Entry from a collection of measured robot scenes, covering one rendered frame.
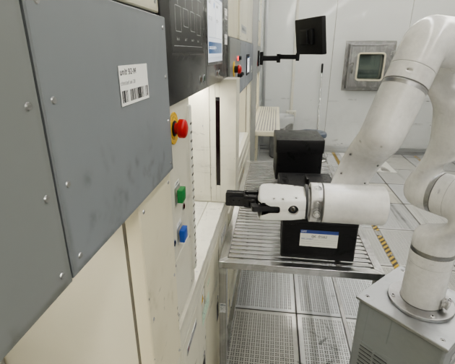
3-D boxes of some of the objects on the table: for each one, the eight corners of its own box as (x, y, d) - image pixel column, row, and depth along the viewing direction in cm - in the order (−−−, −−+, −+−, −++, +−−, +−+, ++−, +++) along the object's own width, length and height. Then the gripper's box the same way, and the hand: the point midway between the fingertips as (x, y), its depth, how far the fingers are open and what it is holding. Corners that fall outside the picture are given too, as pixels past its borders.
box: (321, 180, 211) (325, 140, 202) (274, 179, 213) (276, 139, 204) (313, 166, 238) (317, 130, 229) (271, 165, 240) (274, 129, 231)
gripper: (309, 173, 79) (230, 170, 82) (315, 199, 66) (220, 195, 68) (306, 203, 82) (230, 199, 84) (312, 234, 68) (221, 228, 71)
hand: (235, 198), depth 76 cm, fingers closed
